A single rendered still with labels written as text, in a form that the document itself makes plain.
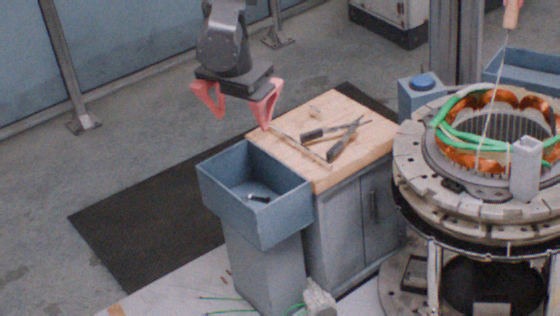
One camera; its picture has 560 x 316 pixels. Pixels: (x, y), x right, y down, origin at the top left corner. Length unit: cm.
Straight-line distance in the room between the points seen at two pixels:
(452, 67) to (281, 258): 60
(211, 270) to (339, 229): 30
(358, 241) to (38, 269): 166
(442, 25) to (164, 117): 198
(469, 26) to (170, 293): 78
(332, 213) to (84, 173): 202
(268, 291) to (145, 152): 197
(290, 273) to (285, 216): 15
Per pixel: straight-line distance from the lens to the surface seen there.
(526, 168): 115
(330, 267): 142
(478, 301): 135
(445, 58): 172
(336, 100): 146
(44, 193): 323
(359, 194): 138
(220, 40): 107
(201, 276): 156
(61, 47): 337
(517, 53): 161
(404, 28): 368
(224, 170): 138
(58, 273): 286
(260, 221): 125
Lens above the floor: 186
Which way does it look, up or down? 37 degrees down
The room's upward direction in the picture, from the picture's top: 7 degrees counter-clockwise
